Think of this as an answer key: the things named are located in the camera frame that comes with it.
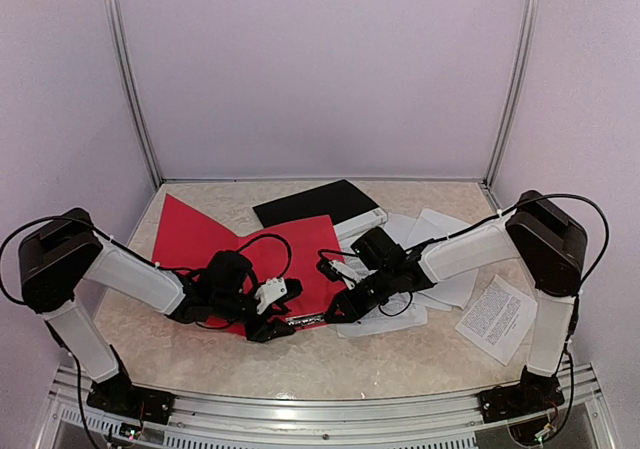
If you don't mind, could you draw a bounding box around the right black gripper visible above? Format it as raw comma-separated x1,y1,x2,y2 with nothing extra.
323,266,396,323

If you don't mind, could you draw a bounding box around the red folder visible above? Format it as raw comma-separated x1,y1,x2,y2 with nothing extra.
152,195,345,342

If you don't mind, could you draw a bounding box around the white sheet top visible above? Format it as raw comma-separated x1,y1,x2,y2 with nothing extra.
405,209,469,249

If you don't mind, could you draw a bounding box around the white sheet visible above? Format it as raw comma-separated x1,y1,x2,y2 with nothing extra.
383,213,478,312
405,209,469,249

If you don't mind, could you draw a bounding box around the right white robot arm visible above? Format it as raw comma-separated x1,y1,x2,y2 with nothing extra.
324,191,588,413

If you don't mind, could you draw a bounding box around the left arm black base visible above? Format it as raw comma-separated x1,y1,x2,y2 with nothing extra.
87,347,176,425

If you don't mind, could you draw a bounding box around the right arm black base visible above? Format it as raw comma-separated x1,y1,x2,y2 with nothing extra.
477,366,565,423

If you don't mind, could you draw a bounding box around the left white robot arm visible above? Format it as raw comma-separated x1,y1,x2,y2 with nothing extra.
18,208,302,414

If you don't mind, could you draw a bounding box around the black folder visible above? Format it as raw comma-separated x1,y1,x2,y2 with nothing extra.
253,179,388,240

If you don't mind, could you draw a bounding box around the printed text sheet centre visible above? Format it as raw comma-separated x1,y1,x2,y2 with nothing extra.
334,246,429,340

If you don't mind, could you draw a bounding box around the printed text sheet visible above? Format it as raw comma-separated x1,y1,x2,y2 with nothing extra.
455,276,538,366
334,246,429,340

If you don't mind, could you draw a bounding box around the blank white sheet lower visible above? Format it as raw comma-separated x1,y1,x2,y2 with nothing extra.
383,213,478,312

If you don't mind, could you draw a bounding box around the printed text sheet right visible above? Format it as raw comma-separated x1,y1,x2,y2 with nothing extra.
455,276,538,366

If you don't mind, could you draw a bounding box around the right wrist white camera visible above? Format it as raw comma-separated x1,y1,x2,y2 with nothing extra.
316,258,361,290

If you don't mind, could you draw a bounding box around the aluminium front rail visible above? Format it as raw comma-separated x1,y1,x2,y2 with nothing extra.
47,363,614,449

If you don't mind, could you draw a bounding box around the right aluminium frame post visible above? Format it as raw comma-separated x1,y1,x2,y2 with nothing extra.
483,0,540,192

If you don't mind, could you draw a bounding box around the aluminium frame post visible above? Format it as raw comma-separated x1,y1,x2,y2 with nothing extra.
483,0,540,192
104,0,164,190

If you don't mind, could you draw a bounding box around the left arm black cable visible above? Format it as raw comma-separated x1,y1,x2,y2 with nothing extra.
0,216,294,308

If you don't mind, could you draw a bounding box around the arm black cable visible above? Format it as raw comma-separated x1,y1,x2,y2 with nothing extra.
319,193,611,423
0,216,294,308

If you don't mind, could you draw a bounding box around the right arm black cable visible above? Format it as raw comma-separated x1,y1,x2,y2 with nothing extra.
319,193,611,423

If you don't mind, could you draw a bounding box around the left aluminium frame post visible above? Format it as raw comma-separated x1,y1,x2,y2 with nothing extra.
104,0,164,190

